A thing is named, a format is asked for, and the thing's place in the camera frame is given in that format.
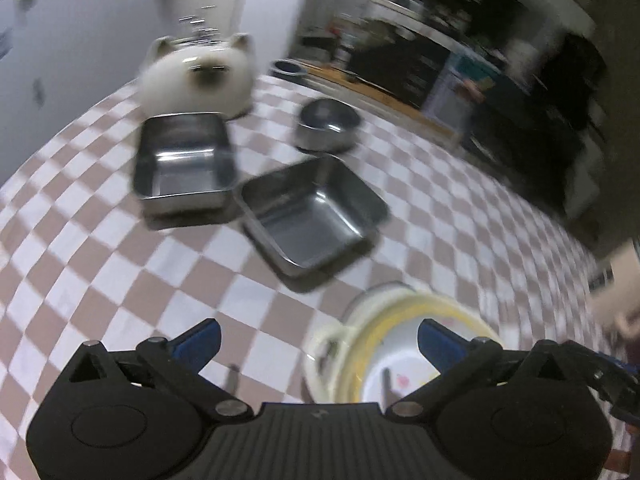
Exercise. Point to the small square steel container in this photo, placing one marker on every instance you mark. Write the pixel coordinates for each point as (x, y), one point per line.
(180, 170)

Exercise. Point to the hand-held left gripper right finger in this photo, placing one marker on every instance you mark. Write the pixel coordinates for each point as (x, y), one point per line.
(440, 347)

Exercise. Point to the brown white checkered tablecloth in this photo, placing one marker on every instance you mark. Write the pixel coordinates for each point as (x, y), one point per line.
(100, 260)

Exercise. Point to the dark blue-rimmed bowl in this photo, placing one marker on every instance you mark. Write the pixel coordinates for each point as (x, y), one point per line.
(290, 69)

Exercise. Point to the beige electric kettle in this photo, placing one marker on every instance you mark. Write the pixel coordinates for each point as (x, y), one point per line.
(620, 270)

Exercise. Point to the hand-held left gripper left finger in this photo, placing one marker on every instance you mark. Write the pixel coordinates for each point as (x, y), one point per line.
(197, 342)

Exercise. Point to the white scalloped floral bowl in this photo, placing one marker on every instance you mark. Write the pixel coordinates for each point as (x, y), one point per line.
(395, 355)

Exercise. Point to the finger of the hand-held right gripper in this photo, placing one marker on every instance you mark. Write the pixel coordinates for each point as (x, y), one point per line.
(607, 375)

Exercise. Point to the round steel bowl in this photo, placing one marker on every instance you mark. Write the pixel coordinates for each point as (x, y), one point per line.
(325, 130)

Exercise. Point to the large rectangular steel container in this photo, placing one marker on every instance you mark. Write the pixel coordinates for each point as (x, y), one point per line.
(310, 220)

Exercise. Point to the small chrome metal fixture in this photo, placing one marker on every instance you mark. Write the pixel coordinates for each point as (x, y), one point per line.
(200, 27)

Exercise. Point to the white cat-shaped ceramic container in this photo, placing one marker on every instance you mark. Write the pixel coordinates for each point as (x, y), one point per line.
(200, 85)

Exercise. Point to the light blue pegboard crate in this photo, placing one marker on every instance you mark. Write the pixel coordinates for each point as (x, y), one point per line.
(460, 90)

